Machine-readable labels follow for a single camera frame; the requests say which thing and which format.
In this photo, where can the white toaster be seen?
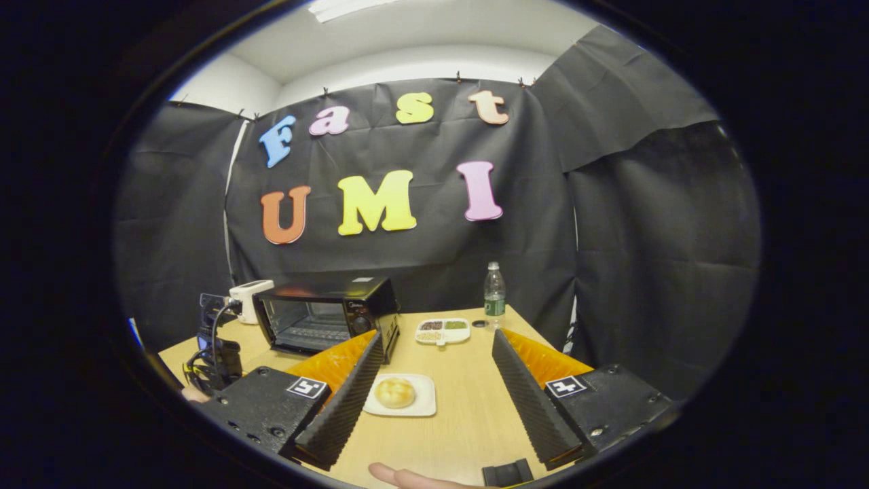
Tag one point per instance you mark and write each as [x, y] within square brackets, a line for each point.
[252, 299]

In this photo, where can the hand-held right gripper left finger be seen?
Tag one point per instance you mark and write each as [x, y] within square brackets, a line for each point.
[346, 407]

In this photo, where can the clear plastic water bottle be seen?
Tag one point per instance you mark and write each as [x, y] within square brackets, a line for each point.
[495, 299]

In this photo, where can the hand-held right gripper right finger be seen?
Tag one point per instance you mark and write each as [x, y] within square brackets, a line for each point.
[529, 407]

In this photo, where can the white square plate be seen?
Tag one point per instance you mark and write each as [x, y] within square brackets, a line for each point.
[424, 401]

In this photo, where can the ceiling light panel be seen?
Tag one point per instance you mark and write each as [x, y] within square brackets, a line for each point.
[353, 8]

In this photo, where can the black electric oven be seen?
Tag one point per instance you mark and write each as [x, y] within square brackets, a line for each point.
[339, 295]

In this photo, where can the round bread bun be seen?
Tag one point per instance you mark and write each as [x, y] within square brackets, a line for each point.
[394, 392]

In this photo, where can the white divided grain tray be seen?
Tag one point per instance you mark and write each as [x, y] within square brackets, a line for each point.
[442, 331]

